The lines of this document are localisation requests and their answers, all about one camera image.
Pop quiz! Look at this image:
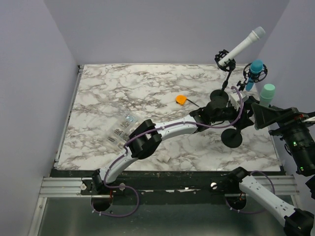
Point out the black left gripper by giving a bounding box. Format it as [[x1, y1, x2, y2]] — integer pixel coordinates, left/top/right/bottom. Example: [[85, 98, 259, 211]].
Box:
[[210, 101, 252, 129]]

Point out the mint green microphone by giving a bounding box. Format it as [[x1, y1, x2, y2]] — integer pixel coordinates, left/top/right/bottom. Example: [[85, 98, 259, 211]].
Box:
[[259, 84, 276, 107]]

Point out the black round-base microphone stand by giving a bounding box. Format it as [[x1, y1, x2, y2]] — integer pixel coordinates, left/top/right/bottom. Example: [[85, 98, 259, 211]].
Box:
[[220, 95, 261, 149]]

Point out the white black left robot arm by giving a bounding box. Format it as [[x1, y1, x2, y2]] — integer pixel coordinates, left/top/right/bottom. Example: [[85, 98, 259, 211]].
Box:
[[92, 92, 247, 194]]

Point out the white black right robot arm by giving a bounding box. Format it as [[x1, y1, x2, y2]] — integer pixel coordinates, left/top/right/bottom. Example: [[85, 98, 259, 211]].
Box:
[[224, 103, 315, 236]]

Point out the blue microphone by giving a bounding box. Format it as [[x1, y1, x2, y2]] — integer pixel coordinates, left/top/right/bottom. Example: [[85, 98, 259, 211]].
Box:
[[246, 59, 264, 91]]

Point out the white microphone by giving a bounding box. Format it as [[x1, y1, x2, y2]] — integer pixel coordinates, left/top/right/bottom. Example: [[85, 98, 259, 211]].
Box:
[[219, 27, 265, 66]]

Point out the orange tape measure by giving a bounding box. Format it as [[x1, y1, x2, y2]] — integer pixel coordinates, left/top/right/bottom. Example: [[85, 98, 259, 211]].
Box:
[[175, 95, 187, 106]]

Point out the small white plastic fitting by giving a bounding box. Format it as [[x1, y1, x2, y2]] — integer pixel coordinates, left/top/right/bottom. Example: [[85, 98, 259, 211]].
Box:
[[157, 154, 171, 163]]

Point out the clear plastic screw box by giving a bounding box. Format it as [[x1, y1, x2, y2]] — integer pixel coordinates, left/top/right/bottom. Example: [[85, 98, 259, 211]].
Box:
[[105, 112, 143, 150]]

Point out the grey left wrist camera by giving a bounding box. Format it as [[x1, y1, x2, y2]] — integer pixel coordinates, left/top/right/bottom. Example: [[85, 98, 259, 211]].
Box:
[[229, 91, 248, 111]]

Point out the black shock-mount tripod stand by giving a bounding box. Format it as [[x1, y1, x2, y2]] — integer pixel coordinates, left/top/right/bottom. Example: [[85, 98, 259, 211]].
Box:
[[237, 59, 268, 91]]

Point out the black shock-mount stand round base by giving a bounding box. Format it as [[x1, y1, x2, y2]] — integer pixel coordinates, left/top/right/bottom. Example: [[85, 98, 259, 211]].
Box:
[[209, 49, 237, 99]]

